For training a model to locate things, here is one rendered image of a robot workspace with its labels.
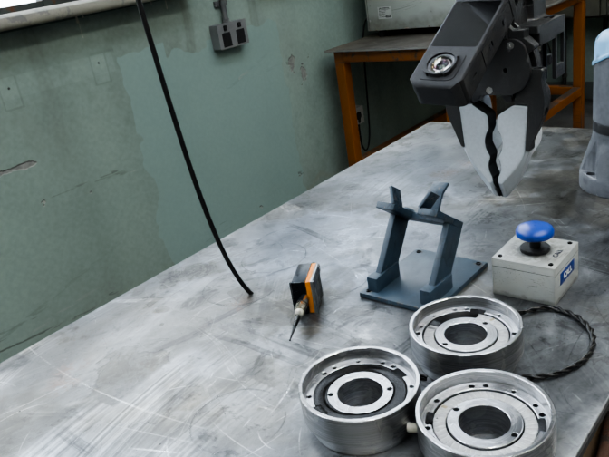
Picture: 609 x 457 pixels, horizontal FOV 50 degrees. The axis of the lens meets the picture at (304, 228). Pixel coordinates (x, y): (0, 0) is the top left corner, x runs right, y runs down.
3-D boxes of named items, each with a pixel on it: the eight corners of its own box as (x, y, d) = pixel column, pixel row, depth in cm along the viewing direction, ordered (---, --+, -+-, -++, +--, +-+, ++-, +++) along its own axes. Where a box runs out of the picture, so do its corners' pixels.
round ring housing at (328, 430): (343, 481, 51) (336, 440, 50) (285, 412, 60) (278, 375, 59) (449, 425, 55) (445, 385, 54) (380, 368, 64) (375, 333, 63)
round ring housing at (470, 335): (509, 403, 57) (507, 364, 55) (396, 381, 62) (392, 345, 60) (535, 337, 65) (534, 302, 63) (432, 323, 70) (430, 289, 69)
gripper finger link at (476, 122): (522, 178, 64) (519, 84, 60) (495, 200, 60) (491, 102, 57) (491, 175, 66) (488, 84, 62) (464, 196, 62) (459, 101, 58)
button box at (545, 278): (555, 306, 69) (555, 266, 67) (493, 293, 74) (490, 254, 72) (582, 273, 75) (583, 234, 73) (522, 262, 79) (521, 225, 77)
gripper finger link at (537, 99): (551, 148, 56) (550, 43, 53) (545, 153, 55) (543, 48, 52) (499, 144, 59) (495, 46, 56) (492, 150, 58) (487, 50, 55)
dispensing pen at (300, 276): (273, 323, 67) (301, 250, 82) (279, 357, 69) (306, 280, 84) (294, 322, 67) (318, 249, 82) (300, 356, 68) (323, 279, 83)
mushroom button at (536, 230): (546, 277, 70) (546, 235, 68) (510, 270, 73) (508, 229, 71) (559, 261, 73) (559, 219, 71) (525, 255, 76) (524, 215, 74)
